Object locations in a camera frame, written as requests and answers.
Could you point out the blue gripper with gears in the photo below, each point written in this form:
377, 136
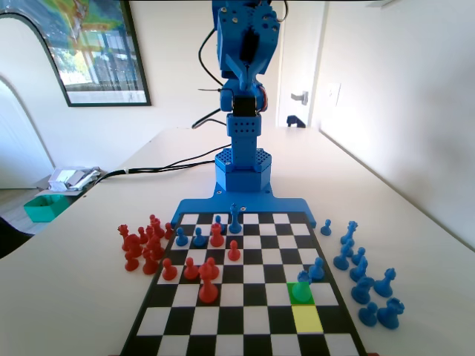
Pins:
242, 76

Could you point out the moved blue pawn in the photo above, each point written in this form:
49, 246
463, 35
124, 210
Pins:
300, 291

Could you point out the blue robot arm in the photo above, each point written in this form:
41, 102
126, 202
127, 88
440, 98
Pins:
243, 167

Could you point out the blue chess king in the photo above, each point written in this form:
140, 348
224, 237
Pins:
234, 222

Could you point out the blue chess pawn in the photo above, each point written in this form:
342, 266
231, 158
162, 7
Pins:
368, 316
199, 239
326, 228
359, 256
219, 220
181, 239

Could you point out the red chess bishop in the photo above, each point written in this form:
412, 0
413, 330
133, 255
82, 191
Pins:
150, 263
150, 231

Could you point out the red chess queen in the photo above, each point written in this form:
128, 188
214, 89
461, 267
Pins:
124, 233

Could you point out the red chess king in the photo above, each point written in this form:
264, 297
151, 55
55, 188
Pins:
208, 289

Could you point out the blue chess rook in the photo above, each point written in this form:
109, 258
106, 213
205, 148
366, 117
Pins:
390, 315

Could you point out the black zip tie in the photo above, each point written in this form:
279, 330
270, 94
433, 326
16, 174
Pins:
209, 90

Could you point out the white door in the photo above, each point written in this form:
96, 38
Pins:
298, 55

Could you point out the blue table clamp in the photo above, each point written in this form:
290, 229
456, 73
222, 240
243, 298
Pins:
295, 120

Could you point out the black framed map poster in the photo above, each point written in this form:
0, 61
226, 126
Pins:
100, 55

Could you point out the pile of papers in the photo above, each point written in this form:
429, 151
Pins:
70, 176

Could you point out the blue pawn right side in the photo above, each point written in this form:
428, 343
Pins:
317, 270

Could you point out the white arched panel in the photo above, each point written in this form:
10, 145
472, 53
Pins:
22, 92

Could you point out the black and white chessboard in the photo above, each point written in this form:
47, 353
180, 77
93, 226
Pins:
241, 315

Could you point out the green plastic box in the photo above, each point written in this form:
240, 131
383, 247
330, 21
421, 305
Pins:
44, 211

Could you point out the dark chair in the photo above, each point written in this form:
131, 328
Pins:
13, 241

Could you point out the white light switch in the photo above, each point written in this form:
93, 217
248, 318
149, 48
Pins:
333, 94

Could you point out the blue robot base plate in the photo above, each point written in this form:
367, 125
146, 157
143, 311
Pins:
200, 205

